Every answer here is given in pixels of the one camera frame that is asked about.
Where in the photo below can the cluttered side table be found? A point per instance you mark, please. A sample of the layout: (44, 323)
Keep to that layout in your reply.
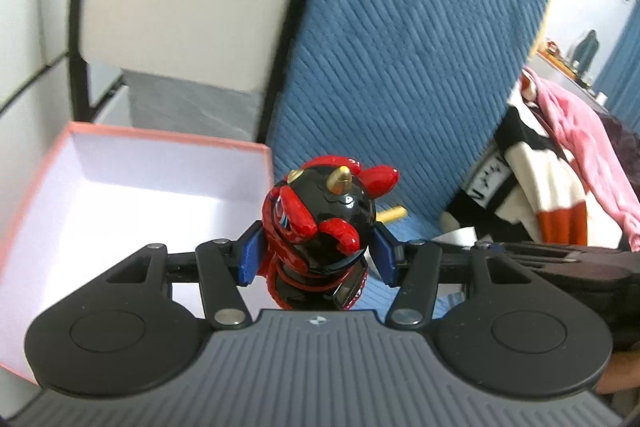
(570, 67)

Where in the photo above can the blue curtain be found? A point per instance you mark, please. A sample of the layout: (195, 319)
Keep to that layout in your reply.
(622, 72)

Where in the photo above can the person's right forearm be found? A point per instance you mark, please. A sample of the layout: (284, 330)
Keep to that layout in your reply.
(622, 372)

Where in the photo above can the striped fleece blanket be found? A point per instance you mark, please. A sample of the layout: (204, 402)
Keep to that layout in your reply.
(540, 177)

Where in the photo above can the yellow plastic tube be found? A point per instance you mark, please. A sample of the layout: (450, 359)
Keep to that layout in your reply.
(395, 213)

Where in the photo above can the pink cloth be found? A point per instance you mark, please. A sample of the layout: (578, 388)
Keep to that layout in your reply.
(585, 132)

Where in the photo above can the pink cardboard box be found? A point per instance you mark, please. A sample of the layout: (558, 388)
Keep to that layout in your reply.
(125, 207)

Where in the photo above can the red black horned figurine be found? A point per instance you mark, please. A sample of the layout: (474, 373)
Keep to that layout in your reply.
(320, 207)

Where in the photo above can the blue textured sofa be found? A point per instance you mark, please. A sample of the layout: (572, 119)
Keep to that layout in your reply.
(400, 57)

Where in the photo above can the dark teal kettle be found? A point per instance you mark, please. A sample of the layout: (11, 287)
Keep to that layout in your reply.
(586, 46)

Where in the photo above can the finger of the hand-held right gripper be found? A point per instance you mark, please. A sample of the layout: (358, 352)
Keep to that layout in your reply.
(560, 250)
(590, 269)

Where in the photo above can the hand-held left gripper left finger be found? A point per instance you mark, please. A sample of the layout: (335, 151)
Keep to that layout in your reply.
(250, 257)

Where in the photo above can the dark purple cloth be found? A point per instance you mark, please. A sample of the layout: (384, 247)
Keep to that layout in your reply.
(622, 147)

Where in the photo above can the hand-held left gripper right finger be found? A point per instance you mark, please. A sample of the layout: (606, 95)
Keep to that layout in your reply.
(385, 258)

